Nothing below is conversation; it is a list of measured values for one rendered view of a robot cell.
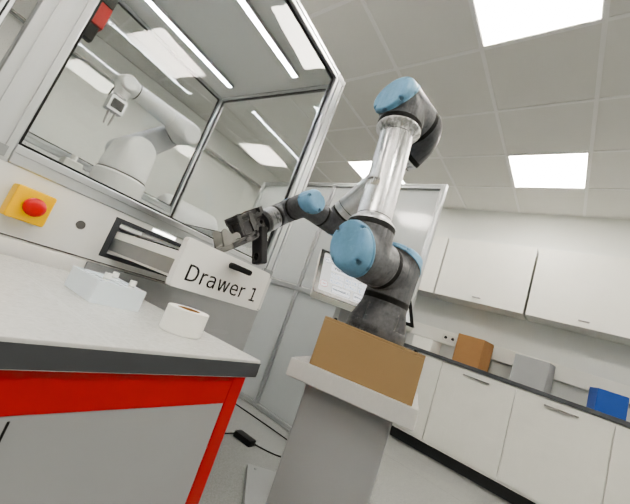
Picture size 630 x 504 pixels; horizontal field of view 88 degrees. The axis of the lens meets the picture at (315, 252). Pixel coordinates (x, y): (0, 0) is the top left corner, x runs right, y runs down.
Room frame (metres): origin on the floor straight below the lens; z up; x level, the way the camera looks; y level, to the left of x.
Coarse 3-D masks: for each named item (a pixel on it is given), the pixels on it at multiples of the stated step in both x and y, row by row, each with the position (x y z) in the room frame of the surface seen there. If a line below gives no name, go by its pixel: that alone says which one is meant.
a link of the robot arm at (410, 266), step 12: (408, 252) 0.77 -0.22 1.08; (408, 264) 0.77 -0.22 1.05; (420, 264) 0.79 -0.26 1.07; (396, 276) 0.74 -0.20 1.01; (408, 276) 0.77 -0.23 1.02; (372, 288) 0.80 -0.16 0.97; (384, 288) 0.77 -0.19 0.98; (396, 288) 0.77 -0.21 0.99; (408, 288) 0.78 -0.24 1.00; (408, 300) 0.79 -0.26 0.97
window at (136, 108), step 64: (128, 0) 0.74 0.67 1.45; (192, 0) 0.84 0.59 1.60; (256, 0) 0.99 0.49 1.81; (128, 64) 0.79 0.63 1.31; (192, 64) 0.91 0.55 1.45; (256, 64) 1.07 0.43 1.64; (320, 64) 1.31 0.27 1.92; (64, 128) 0.75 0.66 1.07; (128, 128) 0.85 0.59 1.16; (192, 128) 0.98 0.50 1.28; (256, 128) 1.16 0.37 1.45; (128, 192) 0.90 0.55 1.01; (192, 192) 1.05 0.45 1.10; (256, 192) 1.26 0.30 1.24
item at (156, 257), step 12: (120, 240) 0.88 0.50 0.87; (132, 240) 0.85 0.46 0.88; (144, 240) 0.82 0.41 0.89; (120, 252) 0.87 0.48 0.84; (132, 252) 0.83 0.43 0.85; (144, 252) 0.80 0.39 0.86; (156, 252) 0.78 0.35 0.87; (168, 252) 0.76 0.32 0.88; (144, 264) 0.80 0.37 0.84; (156, 264) 0.77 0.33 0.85; (168, 264) 0.74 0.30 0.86
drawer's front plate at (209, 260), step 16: (192, 240) 0.70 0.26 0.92; (176, 256) 0.70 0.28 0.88; (192, 256) 0.72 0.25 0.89; (208, 256) 0.75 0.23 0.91; (224, 256) 0.78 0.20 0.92; (176, 272) 0.70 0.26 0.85; (192, 272) 0.73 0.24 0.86; (208, 272) 0.76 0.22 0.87; (224, 272) 0.80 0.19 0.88; (240, 272) 0.84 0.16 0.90; (256, 272) 0.89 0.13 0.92; (192, 288) 0.74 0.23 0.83; (208, 288) 0.78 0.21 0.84; (240, 288) 0.86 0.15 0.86; (256, 288) 0.90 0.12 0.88; (240, 304) 0.87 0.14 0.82; (256, 304) 0.92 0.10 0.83
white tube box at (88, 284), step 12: (72, 276) 0.61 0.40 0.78; (84, 276) 0.58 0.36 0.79; (96, 276) 0.61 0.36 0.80; (72, 288) 0.60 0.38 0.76; (84, 288) 0.57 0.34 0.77; (96, 288) 0.55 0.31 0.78; (108, 288) 0.57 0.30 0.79; (120, 288) 0.58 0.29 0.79; (96, 300) 0.56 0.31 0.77; (108, 300) 0.57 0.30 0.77; (120, 300) 0.59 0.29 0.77; (132, 300) 0.60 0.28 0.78
